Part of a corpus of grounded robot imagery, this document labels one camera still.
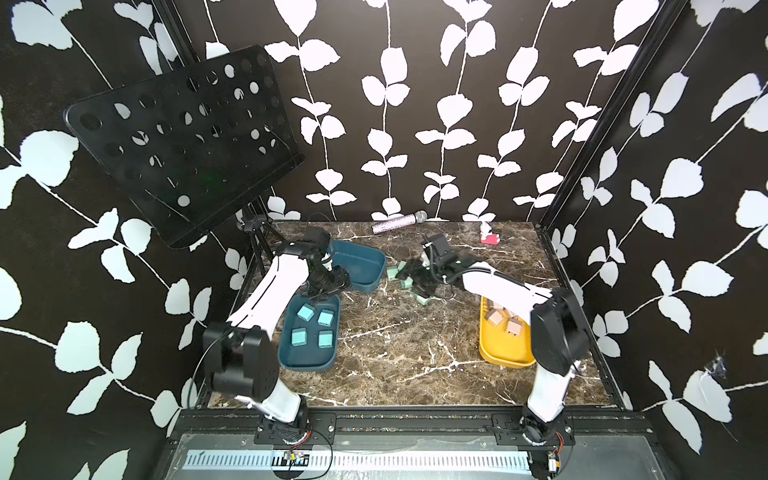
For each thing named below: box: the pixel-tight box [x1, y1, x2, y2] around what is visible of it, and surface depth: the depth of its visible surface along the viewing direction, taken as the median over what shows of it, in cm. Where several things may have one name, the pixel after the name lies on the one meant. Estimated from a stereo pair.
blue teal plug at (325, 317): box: [317, 309, 334, 327], surface depth 93 cm
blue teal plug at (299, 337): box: [291, 327, 307, 347], surface depth 90 cm
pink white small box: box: [480, 233, 501, 246], surface depth 117 cm
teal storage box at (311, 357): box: [278, 294, 341, 371], surface depth 89 cm
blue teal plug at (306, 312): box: [296, 303, 315, 322], surface depth 95 cm
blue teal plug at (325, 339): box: [318, 330, 333, 349], surface depth 88 cm
